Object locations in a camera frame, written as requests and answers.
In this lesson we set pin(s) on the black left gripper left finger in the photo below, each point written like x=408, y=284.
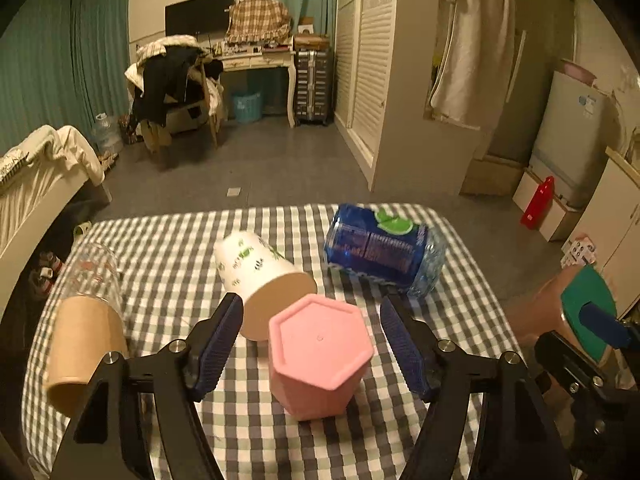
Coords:
x=107, y=438

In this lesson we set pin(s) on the pink hexagonal cup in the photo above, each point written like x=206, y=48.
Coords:
x=319, y=350

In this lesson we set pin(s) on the brown paper cup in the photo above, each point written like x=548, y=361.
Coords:
x=85, y=329

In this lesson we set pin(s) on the white floral paper cup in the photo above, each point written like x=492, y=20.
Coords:
x=266, y=282

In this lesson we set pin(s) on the clear glass cup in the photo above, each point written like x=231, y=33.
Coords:
x=93, y=272

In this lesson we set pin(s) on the checkered tablecloth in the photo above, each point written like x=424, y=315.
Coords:
x=169, y=282

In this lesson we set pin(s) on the white red sneaker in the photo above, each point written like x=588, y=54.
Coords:
x=40, y=282

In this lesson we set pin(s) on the red bottle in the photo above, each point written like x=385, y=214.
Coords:
x=539, y=204

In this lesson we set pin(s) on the blue plastic water bottle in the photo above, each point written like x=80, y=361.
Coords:
x=386, y=248

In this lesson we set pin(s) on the bed with beige bedding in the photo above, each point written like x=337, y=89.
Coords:
x=39, y=177

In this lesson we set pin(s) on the large water jug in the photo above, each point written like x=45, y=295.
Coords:
x=106, y=134

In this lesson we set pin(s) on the blue laundry basket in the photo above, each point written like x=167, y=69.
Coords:
x=247, y=106

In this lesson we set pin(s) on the wooden chair with clothes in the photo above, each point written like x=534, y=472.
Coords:
x=174, y=84

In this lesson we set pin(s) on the white small fridge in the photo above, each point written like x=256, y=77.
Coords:
x=579, y=123

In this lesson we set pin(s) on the white desk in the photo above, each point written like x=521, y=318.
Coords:
x=264, y=60

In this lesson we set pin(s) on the silver black suitcase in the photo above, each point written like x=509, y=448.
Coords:
x=314, y=84

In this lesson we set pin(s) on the teal window curtain left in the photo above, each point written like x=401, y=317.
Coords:
x=62, y=63

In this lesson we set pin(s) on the black television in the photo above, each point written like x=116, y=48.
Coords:
x=197, y=17

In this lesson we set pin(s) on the plaid cloth cover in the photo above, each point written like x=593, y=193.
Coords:
x=259, y=22

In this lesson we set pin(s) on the hanging white towel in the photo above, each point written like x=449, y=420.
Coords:
x=474, y=75

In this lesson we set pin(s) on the pink basin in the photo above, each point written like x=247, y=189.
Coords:
x=577, y=72

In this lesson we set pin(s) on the white louvered wardrobe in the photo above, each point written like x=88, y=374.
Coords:
x=384, y=52

